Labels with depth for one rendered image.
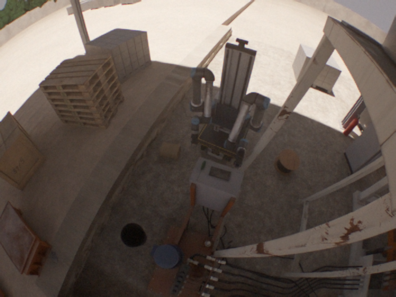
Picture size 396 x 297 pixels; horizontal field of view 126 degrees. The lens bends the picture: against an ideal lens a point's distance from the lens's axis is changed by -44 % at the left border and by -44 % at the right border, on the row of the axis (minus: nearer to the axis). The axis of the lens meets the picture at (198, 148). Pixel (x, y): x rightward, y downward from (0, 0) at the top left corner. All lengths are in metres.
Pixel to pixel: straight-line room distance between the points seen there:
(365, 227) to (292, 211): 2.68
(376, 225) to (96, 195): 2.69
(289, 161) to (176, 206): 1.91
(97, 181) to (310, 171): 3.56
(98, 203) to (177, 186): 1.20
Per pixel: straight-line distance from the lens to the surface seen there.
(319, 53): 0.94
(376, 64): 0.46
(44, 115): 4.73
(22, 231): 3.09
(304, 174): 3.43
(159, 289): 2.01
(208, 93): 1.99
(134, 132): 3.01
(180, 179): 2.80
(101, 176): 2.76
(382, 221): 0.37
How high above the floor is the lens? 2.55
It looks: 56 degrees down
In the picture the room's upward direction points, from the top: 3 degrees clockwise
